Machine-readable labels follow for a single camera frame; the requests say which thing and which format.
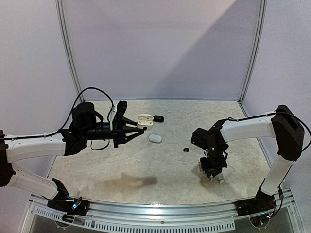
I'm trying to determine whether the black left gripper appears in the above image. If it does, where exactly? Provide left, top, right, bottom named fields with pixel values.
left=81, top=116, right=144, bottom=148

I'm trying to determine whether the right aluminium wall post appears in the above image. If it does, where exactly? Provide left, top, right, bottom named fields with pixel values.
left=238, top=0, right=267, bottom=105

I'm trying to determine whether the aluminium front rail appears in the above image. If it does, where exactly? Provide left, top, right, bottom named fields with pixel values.
left=21, top=189, right=304, bottom=233

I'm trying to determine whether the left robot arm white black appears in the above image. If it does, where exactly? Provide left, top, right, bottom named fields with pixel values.
left=0, top=101, right=147, bottom=216

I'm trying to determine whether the black earbud charging case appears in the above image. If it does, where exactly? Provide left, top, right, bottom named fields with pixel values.
left=154, top=115, right=164, bottom=123

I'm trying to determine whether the aluminium wall post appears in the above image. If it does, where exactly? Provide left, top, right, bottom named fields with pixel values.
left=238, top=0, right=267, bottom=105
left=55, top=0, right=82, bottom=94

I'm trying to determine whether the left aluminium wall post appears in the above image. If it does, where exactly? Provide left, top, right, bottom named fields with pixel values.
left=55, top=0, right=82, bottom=94

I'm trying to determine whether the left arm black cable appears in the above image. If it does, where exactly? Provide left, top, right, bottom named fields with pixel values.
left=0, top=87, right=115, bottom=151

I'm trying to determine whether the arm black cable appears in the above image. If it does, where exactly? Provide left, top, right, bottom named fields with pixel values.
left=227, top=109, right=311, bottom=156
left=0, top=87, right=115, bottom=151

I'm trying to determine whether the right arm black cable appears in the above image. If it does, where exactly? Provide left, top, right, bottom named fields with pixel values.
left=227, top=109, right=311, bottom=156

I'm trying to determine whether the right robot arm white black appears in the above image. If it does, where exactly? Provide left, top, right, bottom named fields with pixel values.
left=191, top=105, right=309, bottom=220

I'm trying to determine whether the white stem earbud charging case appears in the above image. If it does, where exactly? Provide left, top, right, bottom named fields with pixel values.
left=137, top=114, right=154, bottom=130

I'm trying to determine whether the white oval earbud charging case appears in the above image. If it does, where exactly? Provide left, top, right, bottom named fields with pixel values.
left=149, top=134, right=162, bottom=143

